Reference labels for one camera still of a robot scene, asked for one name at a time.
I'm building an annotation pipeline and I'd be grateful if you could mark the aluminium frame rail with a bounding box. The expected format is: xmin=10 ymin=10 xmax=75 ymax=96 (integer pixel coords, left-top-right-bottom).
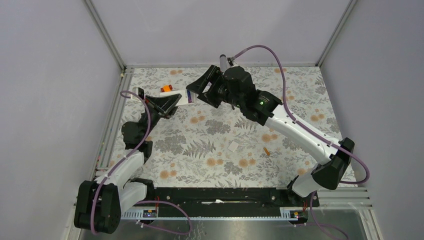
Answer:
xmin=82 ymin=0 xmax=127 ymax=73

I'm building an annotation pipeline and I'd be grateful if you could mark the orange toy car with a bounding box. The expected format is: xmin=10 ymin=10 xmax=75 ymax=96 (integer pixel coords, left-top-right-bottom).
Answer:
xmin=160 ymin=84 xmax=173 ymax=93

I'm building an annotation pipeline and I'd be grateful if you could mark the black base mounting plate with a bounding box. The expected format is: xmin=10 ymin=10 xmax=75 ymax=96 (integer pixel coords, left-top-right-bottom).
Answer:
xmin=123 ymin=187 xmax=321 ymax=219

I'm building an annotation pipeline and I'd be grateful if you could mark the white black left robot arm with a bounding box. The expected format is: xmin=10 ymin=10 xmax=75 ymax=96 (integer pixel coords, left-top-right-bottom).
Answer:
xmin=73 ymin=90 xmax=182 ymax=234

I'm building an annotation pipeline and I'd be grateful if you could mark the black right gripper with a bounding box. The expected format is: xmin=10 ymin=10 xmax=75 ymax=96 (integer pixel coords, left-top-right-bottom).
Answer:
xmin=185 ymin=65 xmax=244 ymax=109

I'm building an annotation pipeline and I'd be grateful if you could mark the white air conditioner remote control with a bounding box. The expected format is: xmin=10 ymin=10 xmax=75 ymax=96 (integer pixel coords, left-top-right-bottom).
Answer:
xmin=159 ymin=89 xmax=197 ymax=107

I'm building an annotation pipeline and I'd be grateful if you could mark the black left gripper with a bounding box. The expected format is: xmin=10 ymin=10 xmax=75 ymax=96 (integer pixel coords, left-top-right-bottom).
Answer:
xmin=139 ymin=94 xmax=184 ymax=140

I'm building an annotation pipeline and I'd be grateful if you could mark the purple battery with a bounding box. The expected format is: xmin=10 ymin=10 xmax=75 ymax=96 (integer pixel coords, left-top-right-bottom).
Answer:
xmin=187 ymin=90 xmax=192 ymax=103

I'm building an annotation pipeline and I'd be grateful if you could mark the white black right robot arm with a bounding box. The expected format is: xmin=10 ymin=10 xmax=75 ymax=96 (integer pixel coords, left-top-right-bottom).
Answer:
xmin=186 ymin=65 xmax=354 ymax=206

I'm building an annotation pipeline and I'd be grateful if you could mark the orange battery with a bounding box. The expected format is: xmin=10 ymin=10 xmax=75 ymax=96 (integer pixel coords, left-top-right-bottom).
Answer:
xmin=263 ymin=147 xmax=271 ymax=156

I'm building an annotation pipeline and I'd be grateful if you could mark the slotted grey cable duct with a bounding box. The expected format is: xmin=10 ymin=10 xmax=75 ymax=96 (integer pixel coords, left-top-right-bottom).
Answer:
xmin=120 ymin=207 xmax=309 ymax=222

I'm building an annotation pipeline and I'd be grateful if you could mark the floral patterned table mat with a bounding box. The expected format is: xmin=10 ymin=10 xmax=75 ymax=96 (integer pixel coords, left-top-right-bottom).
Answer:
xmin=110 ymin=67 xmax=357 ymax=189

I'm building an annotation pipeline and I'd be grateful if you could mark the white remote battery cover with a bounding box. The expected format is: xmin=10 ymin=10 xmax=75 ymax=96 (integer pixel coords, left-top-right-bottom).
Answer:
xmin=228 ymin=141 xmax=239 ymax=152

